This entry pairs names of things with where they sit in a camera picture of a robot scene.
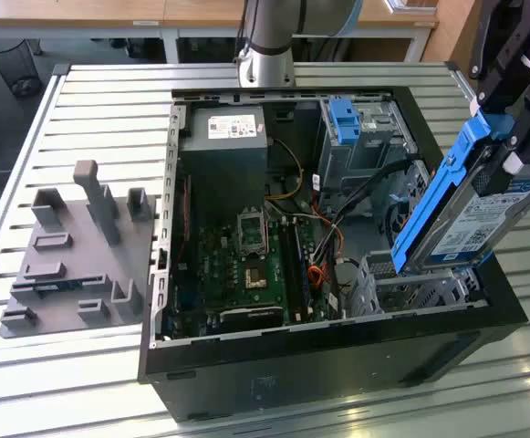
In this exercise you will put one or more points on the hard disk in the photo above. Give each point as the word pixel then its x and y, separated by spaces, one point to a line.
pixel 470 223

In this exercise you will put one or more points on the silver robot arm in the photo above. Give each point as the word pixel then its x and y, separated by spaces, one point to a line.
pixel 269 59

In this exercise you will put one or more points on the metal disk bay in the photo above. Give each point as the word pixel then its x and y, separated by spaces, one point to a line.
pixel 383 296

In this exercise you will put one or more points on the black RAM slot white clips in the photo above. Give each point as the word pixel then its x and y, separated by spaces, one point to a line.
pixel 292 269
pixel 304 269

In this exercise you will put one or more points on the black case fan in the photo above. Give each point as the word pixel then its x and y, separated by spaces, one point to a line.
pixel 401 214

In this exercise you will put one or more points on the blue drive cage latch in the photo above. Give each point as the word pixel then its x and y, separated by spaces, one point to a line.
pixel 344 128

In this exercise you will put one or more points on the metal drive cage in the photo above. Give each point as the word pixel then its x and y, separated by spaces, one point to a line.
pixel 360 169

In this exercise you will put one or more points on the round grey speaker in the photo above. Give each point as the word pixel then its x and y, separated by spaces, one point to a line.
pixel 346 274

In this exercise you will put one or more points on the grey power supply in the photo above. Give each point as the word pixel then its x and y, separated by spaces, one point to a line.
pixel 223 159

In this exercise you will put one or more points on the CPU socket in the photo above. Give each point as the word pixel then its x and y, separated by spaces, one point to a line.
pixel 256 274

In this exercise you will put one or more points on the green motherboard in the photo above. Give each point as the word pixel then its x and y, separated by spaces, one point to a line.
pixel 219 264

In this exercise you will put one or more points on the black graphics card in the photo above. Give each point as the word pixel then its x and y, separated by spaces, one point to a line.
pixel 251 317

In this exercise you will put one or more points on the black PC case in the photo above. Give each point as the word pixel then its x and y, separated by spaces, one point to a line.
pixel 292 378

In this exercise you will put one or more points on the grey parts rack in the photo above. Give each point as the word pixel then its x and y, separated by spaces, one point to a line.
pixel 77 246

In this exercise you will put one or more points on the black mesh waste basket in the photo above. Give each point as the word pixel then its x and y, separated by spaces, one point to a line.
pixel 11 64

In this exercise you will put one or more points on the wooden desk white frame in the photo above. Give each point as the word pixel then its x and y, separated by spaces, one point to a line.
pixel 109 11

